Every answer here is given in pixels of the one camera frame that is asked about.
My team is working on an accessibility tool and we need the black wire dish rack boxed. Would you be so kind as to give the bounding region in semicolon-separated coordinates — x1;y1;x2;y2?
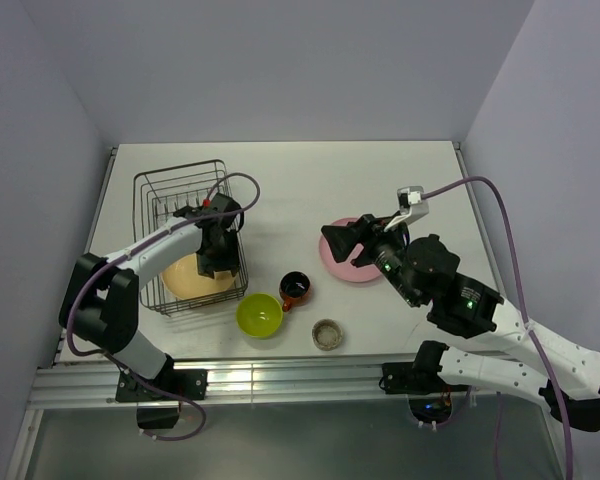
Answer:
132;158;250;316

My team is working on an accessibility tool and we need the orange mug dark inside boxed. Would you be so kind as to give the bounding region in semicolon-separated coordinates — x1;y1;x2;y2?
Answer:
279;271;312;312

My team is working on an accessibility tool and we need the yellow plastic plate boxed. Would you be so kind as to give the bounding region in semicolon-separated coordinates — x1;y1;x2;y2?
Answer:
161;254;235;300

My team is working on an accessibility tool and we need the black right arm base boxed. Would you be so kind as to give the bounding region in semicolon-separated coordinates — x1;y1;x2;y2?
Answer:
378;362;469;395

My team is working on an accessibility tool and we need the aluminium mounting rail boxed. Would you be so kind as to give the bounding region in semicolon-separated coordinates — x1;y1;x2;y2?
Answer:
27;349;554;409

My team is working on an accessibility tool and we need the pink plastic plate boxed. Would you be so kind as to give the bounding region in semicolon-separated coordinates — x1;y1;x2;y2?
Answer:
319;235;381;284

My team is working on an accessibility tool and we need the small speckled beige dish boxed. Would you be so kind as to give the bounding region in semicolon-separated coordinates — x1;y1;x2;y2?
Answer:
311;319;343;351

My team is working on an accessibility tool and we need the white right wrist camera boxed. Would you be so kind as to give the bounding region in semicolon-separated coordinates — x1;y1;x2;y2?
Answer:
384;186;429;232

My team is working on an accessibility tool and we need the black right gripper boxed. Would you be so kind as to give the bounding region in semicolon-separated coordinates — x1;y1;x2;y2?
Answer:
320;210;422;306

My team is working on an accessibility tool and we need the lime green bowl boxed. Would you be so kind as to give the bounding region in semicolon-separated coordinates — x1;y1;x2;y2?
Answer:
236;293;284;339

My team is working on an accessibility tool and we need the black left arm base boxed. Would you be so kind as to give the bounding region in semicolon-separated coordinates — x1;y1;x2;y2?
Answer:
115;369;208;403

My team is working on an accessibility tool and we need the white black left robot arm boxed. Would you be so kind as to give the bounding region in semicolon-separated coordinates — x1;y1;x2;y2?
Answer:
59;193;244;399

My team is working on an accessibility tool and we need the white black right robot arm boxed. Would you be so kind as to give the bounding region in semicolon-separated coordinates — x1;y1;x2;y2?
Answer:
321;215;600;432

